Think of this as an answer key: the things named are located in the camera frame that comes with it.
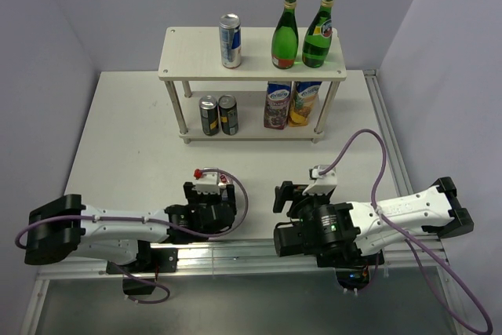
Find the small red-top silver can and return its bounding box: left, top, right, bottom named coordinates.
left=216, top=170, right=234, bottom=201

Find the purple juice carton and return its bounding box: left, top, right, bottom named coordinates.
left=264, top=81, right=292, bottom=129

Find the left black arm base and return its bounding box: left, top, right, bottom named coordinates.
left=105, top=239, right=180, bottom=297

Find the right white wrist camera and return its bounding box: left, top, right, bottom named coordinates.
left=302, top=165, right=338, bottom=195

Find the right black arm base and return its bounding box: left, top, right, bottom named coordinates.
left=316, top=250, right=385, bottom=296

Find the black can with yellow label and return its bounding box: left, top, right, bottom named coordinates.
left=198, top=95, right=219, bottom=136

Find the green bottle with yellow label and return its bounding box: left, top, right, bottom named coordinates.
left=302, top=0, right=334, bottom=68

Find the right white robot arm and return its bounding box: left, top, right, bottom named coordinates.
left=273, top=177, right=474, bottom=268

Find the aluminium front rail frame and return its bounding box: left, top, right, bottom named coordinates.
left=21, top=239, right=463, bottom=334

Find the aluminium right side rail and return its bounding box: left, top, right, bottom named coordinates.
left=363, top=70, right=413, bottom=195

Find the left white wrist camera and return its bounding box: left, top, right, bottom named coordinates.
left=194, top=168, right=220, bottom=194

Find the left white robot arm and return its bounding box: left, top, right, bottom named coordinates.
left=21, top=182, right=237, bottom=271

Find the green bottle with red label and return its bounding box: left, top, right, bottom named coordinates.
left=271, top=0, right=299, bottom=69

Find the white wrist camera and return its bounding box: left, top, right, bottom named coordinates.
left=194, top=168, right=220, bottom=194
left=302, top=165, right=338, bottom=195

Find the white wooden two-tier shelf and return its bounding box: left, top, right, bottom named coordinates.
left=158, top=27, right=347, bottom=143

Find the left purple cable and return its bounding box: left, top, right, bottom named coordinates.
left=14, top=168, right=249, bottom=304

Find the blue silver energy drink can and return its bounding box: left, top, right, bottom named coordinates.
left=219, top=13, right=242, bottom=68

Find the orange juice carton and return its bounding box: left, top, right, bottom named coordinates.
left=288, top=82, right=322, bottom=127

